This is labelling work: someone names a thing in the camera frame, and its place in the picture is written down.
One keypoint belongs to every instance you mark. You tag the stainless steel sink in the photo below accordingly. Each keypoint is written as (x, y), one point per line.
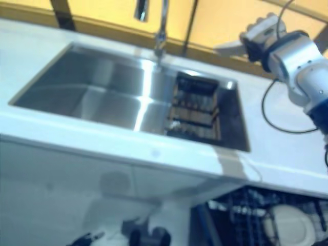
(89, 89)

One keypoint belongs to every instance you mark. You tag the black sink drying rack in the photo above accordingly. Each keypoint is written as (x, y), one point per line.
(192, 110)

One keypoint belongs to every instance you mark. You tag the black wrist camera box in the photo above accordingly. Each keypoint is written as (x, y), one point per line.
(253, 50)

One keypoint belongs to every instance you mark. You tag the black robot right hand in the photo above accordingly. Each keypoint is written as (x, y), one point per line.
(264, 28)

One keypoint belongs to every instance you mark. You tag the black built-in dishwasher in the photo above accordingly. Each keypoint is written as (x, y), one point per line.
(205, 230)

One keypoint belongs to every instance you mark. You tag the glossy white cabinet door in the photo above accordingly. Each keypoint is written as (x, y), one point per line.
(166, 182)
(51, 174)

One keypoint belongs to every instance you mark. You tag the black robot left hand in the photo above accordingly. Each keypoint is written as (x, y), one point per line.
(87, 241)

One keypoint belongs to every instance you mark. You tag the chrome kitchen faucet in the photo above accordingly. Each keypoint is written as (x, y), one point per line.
(162, 25)

